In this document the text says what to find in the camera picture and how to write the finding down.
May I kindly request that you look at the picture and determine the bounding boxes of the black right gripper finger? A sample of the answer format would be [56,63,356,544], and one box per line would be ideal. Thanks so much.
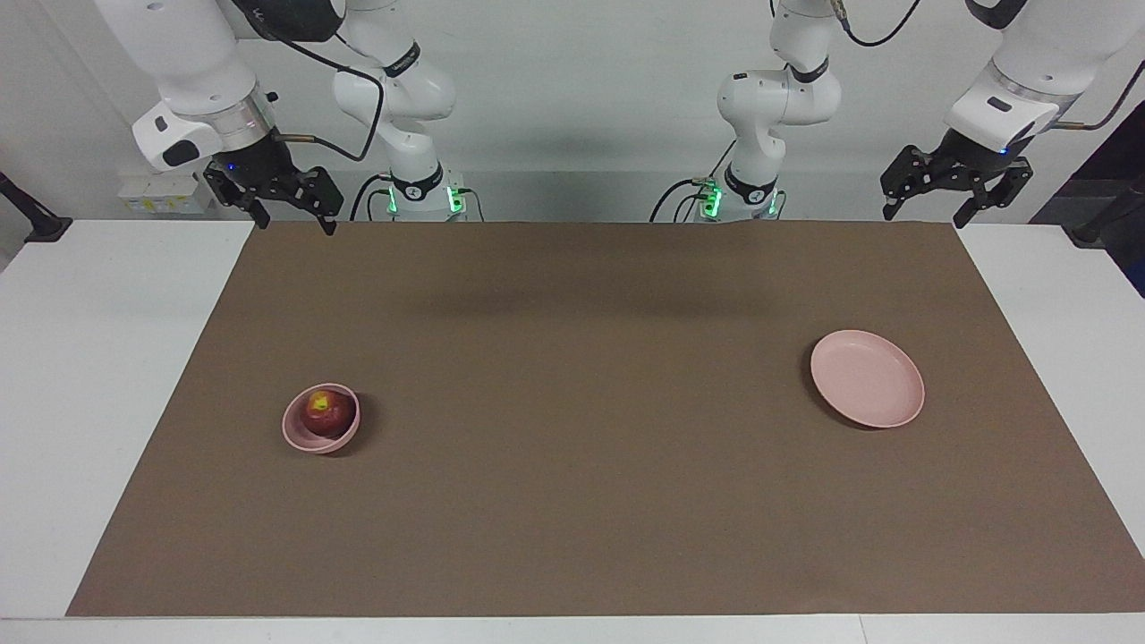
[203,173,273,230]
[298,166,344,237]

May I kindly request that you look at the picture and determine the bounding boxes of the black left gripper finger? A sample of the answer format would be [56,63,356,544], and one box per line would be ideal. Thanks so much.
[952,160,1034,230]
[880,147,933,222]

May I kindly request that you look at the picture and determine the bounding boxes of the dark red apple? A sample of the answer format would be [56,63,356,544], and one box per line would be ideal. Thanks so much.
[301,389,355,438]

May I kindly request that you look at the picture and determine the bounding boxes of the pink round plate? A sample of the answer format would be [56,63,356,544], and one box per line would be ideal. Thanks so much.
[810,329,926,429]

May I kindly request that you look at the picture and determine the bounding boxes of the small pink bowl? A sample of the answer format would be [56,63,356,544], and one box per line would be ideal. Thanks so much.
[282,383,361,454]

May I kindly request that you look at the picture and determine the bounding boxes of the dark panel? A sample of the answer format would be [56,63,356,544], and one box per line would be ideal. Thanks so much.
[1029,99,1145,298]

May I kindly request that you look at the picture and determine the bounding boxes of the brown table mat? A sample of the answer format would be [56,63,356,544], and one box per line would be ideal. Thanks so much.
[66,220,1145,618]

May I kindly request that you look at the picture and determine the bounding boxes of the black base cable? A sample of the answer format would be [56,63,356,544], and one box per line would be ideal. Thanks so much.
[648,138,737,224]
[348,174,396,223]

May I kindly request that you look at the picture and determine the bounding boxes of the white wall socket box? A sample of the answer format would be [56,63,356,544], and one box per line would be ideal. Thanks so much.
[117,171,216,216]

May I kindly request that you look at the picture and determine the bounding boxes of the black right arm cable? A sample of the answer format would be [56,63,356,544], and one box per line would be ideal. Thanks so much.
[236,16,386,164]

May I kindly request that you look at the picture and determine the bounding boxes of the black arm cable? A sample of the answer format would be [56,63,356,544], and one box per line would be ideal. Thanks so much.
[236,16,386,164]
[835,0,1145,131]

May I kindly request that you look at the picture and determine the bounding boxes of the black stand post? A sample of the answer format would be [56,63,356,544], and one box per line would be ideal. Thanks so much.
[1064,176,1145,249]
[0,171,73,243]

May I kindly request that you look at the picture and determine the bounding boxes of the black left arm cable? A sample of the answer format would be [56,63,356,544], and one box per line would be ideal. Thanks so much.
[835,0,1145,131]

